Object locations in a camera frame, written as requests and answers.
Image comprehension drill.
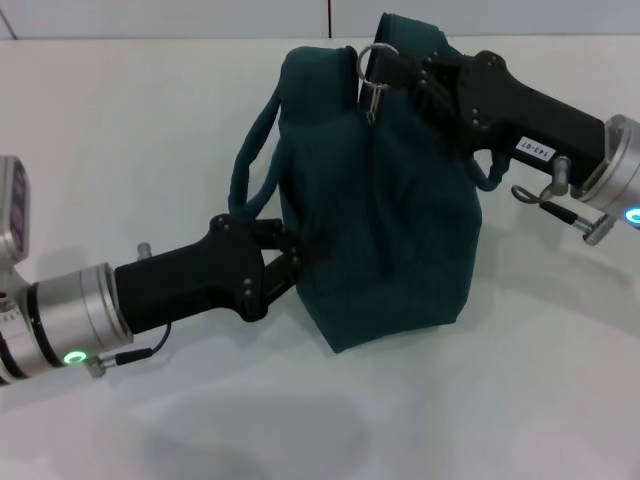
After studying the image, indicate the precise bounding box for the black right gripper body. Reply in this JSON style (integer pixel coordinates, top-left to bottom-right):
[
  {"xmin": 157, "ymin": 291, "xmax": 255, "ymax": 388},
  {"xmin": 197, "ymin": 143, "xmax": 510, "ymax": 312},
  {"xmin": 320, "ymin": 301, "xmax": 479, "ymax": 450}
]
[{"xmin": 455, "ymin": 49, "xmax": 607, "ymax": 187}]

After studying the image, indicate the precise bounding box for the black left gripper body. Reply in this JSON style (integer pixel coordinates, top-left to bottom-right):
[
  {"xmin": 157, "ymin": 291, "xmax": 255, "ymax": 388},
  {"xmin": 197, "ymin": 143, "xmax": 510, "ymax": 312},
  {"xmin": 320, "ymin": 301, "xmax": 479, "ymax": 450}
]
[{"xmin": 113, "ymin": 213, "xmax": 267, "ymax": 335}]

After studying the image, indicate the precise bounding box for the dark teal insulated lunch bag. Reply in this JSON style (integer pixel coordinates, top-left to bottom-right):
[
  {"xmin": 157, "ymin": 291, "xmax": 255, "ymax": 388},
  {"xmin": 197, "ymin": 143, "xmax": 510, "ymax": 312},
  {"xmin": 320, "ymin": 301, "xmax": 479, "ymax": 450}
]
[{"xmin": 227, "ymin": 12, "xmax": 507, "ymax": 354}]

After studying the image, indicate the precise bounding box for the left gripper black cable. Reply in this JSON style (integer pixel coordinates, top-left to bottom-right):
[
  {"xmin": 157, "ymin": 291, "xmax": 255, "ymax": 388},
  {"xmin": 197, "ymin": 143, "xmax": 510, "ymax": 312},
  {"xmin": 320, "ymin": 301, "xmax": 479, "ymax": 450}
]
[{"xmin": 86, "ymin": 321, "xmax": 174, "ymax": 380}]

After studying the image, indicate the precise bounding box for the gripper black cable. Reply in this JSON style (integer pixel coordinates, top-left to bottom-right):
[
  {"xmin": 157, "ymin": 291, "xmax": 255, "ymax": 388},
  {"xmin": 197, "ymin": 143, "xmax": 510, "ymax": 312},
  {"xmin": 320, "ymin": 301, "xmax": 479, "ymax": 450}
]
[
  {"xmin": 510, "ymin": 155, "xmax": 627, "ymax": 248},
  {"xmin": 86, "ymin": 321, "xmax": 174, "ymax": 380}
]

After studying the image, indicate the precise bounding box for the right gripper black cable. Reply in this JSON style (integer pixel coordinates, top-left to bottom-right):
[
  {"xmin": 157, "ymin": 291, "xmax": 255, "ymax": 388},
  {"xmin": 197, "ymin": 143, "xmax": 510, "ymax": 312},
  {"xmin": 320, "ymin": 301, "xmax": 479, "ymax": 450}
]
[{"xmin": 510, "ymin": 155, "xmax": 627, "ymax": 248}]

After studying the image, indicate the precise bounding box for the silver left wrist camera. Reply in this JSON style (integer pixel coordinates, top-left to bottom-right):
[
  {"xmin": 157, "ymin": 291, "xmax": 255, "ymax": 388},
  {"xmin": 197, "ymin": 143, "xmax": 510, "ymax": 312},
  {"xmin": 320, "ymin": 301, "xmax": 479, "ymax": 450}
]
[{"xmin": 0, "ymin": 155, "xmax": 33, "ymax": 294}]

